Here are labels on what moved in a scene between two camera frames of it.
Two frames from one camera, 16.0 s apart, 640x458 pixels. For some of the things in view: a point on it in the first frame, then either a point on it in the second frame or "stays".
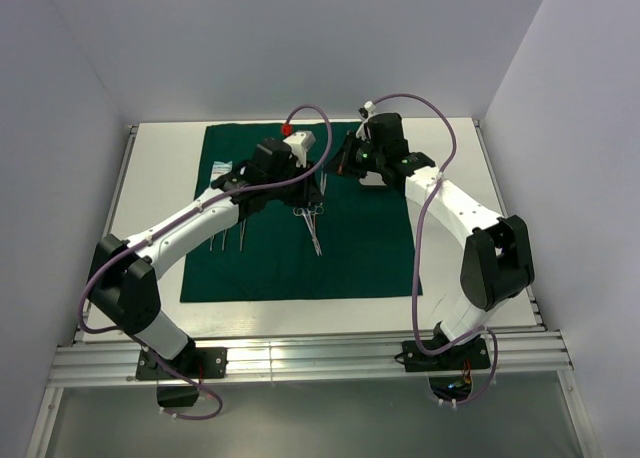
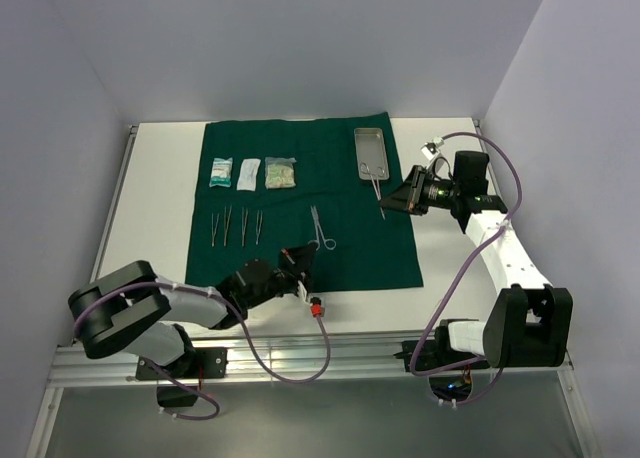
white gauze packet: (220, 168) stays
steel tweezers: (323, 179) to (260, 225)
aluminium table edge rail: (114, 201) stays
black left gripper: (304, 192) to (292, 263)
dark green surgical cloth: (348, 242) stays
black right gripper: (350, 154) to (415, 190)
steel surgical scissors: (301, 212) to (329, 244)
